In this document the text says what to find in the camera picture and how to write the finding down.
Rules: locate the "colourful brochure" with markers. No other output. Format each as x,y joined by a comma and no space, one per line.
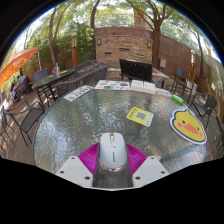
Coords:
112,85

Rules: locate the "white computer mouse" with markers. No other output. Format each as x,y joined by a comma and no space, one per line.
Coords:
113,150

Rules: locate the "white printed sheet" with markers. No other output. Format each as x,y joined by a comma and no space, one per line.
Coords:
78,93

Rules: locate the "low stone planter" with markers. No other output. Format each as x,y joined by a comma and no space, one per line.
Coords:
159,73

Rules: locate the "small white blue box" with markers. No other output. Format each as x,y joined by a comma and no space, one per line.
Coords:
163,92

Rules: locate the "white flat box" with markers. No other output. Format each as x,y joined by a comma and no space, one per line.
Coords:
149,88
137,85

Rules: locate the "blue-grey patio chair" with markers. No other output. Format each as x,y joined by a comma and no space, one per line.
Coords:
40,75

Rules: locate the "grey wall utility box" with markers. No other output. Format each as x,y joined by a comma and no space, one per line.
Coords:
162,63

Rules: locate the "dark patio table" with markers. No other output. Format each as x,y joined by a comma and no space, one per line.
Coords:
53,79

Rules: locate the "black metal mesh chair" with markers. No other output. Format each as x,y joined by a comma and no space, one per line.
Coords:
220,143
30,120
210,101

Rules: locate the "yellow duck-shaped mouse pad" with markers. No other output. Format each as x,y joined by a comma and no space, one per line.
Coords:
189,126

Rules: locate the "orange patio umbrella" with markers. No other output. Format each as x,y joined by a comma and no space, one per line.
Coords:
18,61

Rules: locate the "green bottle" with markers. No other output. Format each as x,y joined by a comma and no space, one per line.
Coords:
177,99

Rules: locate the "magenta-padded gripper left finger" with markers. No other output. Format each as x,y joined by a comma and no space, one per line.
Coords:
88,160

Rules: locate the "slim forked tree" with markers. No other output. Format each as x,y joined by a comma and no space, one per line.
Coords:
52,48

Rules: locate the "black metal patio chair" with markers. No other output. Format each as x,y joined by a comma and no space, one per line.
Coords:
181,74

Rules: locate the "clear cup with straw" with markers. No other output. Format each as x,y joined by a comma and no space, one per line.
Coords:
57,70

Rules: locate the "thin tree by fence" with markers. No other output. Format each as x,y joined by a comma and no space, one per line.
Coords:
201,58

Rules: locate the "dark wicker chair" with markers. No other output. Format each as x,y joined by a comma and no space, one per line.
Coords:
85,79
87,66

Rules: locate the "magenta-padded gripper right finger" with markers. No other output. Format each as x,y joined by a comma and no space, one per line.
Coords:
137,160

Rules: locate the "large tree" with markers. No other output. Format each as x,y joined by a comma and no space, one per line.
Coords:
156,48

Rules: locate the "yellow square card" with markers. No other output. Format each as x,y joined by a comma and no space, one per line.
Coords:
140,116

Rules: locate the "wall lantern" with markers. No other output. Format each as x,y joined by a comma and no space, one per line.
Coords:
149,44
99,42

